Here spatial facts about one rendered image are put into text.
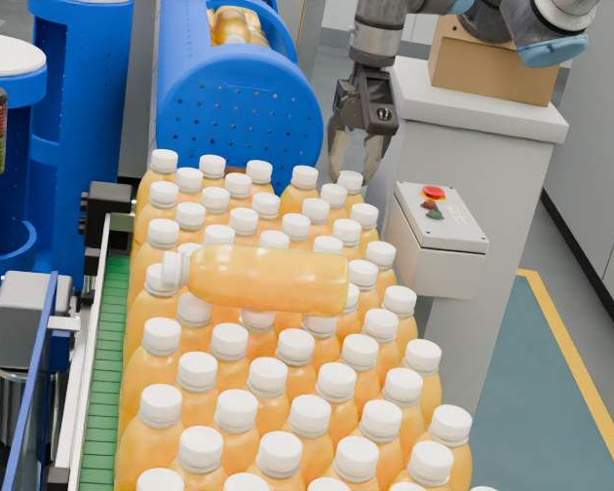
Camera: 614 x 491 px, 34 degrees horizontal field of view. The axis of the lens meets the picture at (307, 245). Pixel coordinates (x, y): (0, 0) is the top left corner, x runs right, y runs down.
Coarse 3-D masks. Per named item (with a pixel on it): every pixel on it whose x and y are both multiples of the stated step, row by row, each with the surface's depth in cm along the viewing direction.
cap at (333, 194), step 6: (324, 186) 149; (330, 186) 150; (336, 186) 150; (324, 192) 148; (330, 192) 148; (336, 192) 148; (342, 192) 148; (324, 198) 149; (330, 198) 148; (336, 198) 148; (342, 198) 148; (336, 204) 148
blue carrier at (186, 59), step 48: (192, 0) 201; (240, 0) 197; (192, 48) 171; (240, 48) 163; (288, 48) 203; (192, 96) 163; (240, 96) 164; (288, 96) 165; (192, 144) 166; (240, 144) 168; (288, 144) 169
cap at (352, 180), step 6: (342, 174) 155; (348, 174) 155; (354, 174) 156; (360, 174) 156; (342, 180) 154; (348, 180) 154; (354, 180) 154; (360, 180) 154; (342, 186) 155; (348, 186) 154; (354, 186) 154; (360, 186) 155
